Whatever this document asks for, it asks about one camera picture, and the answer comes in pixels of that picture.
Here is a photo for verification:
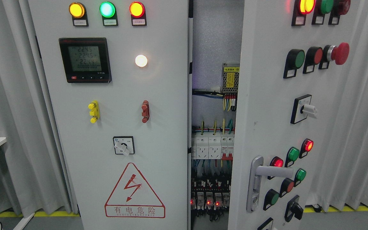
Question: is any yellow indicator lamp left door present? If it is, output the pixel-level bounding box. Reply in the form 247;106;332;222
69;2;86;19

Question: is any red electric hazard warning sticker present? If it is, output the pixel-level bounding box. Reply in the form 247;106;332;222
104;163;165;219

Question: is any red indicator lamp left door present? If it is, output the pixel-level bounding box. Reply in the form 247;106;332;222
129;1;145;18

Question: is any white socket breaker row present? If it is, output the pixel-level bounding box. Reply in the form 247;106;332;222
191;133;235;161

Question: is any lower relay and breaker row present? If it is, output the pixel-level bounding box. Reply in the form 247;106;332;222
189;178;231;214

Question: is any red mushroom emergency stop button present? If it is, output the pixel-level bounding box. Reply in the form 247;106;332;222
326;42;349;65

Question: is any grey curtain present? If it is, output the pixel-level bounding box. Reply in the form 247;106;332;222
0;0;78;217
306;0;368;211

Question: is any grey curtain right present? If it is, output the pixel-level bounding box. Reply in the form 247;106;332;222
306;0;368;211

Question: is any green indicator lamp left door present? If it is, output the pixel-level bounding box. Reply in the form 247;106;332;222
99;1;116;18

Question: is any metal mesh power supply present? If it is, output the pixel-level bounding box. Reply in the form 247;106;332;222
221;63;240;94

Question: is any yellow terminal post pair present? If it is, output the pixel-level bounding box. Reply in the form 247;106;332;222
88;100;100;124

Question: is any grey cabinet door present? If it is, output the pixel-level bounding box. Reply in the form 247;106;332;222
29;0;189;230
228;0;357;230

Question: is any grey curtain left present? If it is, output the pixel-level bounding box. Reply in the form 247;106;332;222
0;0;78;217

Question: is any white rotary switch right door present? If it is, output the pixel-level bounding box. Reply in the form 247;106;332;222
290;94;318;124

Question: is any white lit indicator lamp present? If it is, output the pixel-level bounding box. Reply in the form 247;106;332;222
134;54;149;67

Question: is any red terminal post pair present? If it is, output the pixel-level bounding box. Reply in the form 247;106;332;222
141;100;150;123

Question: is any rotary selector switch left door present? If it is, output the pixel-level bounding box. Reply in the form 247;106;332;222
112;136;135;156

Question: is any silver door lever handle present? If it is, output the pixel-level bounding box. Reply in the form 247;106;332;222
246;156;295;213

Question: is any black digital power meter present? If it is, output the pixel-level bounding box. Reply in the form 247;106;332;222
58;37;111;83

